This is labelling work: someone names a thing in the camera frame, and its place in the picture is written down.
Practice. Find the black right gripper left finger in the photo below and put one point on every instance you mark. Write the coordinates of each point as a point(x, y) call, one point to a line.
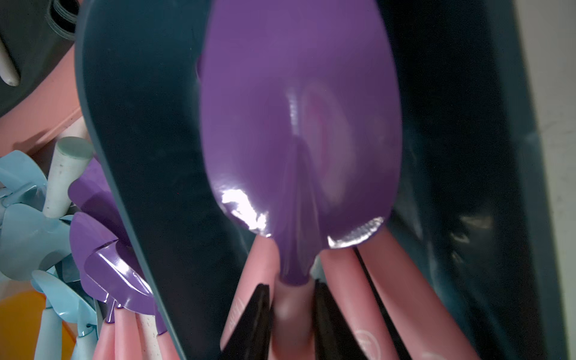
point(251, 338)

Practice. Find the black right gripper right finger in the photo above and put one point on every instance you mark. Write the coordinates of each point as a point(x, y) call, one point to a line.
point(333, 338)

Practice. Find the purple shovel pink handle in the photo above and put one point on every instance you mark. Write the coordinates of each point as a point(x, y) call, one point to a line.
point(300, 123)
point(425, 326)
point(355, 299)
point(114, 268)

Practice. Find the teal storage box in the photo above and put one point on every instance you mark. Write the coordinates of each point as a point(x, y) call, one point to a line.
point(472, 209)

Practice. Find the yellow plastic tray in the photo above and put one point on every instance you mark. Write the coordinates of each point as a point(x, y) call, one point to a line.
point(20, 324)

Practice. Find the pink cutting board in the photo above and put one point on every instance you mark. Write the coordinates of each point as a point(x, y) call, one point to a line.
point(49, 110)

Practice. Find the dark green cloth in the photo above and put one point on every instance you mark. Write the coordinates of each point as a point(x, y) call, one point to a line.
point(36, 35)

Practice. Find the light blue shovel white handle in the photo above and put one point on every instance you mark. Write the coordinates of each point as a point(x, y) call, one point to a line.
point(35, 221)

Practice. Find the white handled small spoon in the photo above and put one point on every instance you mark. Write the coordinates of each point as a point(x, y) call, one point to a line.
point(8, 71)

